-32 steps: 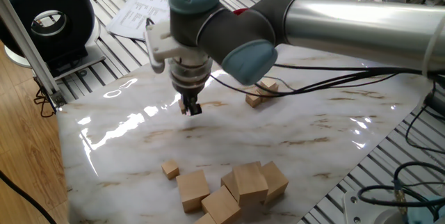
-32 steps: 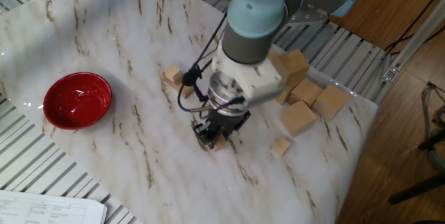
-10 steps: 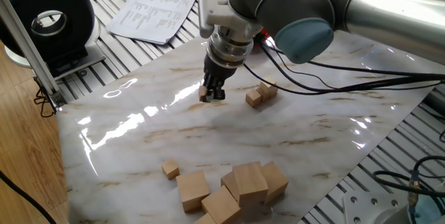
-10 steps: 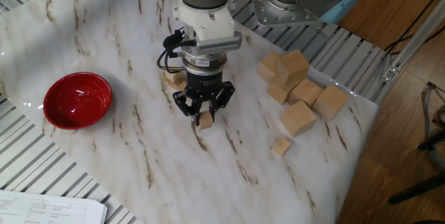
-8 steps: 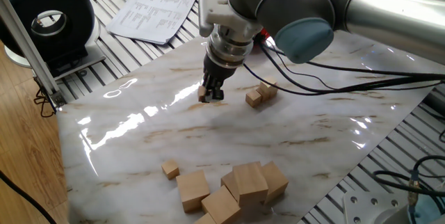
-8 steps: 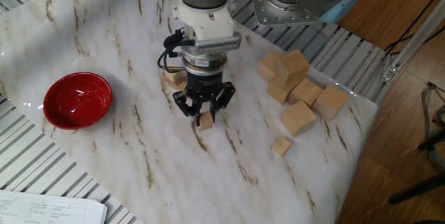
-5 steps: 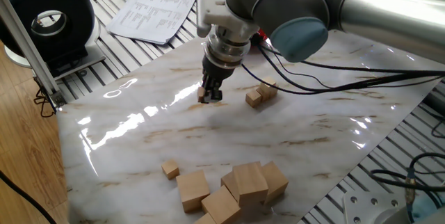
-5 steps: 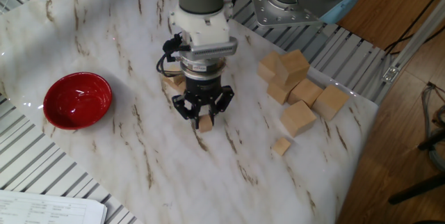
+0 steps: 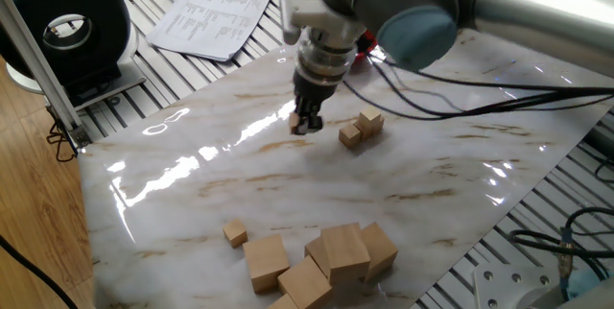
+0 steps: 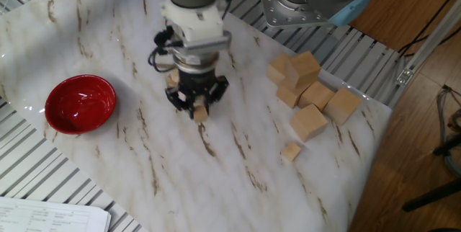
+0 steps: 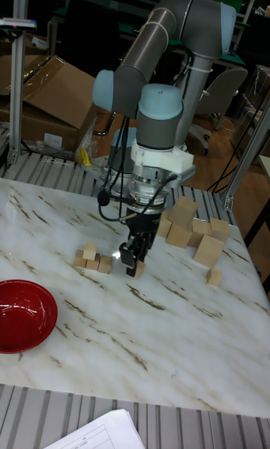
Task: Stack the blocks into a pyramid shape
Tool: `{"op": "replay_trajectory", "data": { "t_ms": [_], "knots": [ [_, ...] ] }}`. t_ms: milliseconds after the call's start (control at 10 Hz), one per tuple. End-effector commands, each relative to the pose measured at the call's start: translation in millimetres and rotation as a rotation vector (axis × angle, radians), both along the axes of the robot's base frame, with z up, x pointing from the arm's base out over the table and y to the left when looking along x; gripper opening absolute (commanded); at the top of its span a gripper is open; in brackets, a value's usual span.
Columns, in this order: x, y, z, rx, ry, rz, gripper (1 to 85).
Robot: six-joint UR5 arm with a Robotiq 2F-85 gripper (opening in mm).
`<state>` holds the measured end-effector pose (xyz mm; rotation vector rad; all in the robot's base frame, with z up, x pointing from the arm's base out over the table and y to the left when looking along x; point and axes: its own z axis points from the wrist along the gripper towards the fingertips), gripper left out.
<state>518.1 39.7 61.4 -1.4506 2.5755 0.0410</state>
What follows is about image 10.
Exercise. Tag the white printed paper stack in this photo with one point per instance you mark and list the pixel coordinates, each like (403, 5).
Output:
(43, 217)

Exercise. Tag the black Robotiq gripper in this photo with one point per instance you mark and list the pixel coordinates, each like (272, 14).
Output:
(196, 82)

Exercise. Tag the white marble pattern board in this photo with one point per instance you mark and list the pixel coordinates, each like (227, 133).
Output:
(144, 152)

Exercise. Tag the red bowl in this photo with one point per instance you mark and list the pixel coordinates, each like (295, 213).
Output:
(81, 106)

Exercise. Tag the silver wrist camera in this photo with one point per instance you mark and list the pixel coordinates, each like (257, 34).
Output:
(209, 44)

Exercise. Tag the large wooden cube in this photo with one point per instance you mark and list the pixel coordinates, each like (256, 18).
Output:
(288, 97)
(309, 122)
(317, 93)
(304, 68)
(342, 105)
(277, 67)

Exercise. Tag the aluminium frame profile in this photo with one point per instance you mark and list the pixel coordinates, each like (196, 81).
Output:
(428, 50)

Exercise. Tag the black chair base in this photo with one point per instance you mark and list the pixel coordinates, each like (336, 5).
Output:
(432, 196)

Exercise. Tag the small wooden cube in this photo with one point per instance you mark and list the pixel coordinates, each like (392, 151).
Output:
(200, 113)
(291, 151)
(174, 77)
(169, 82)

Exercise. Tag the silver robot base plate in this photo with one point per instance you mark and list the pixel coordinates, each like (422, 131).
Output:
(288, 16)

